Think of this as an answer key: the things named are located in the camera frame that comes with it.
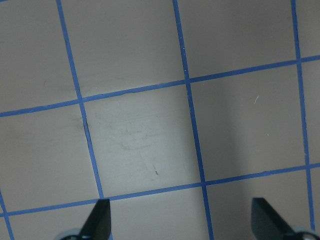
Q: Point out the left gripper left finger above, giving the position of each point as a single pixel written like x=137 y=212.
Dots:
x=98 y=224

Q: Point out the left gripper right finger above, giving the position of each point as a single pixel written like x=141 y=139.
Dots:
x=267 y=224

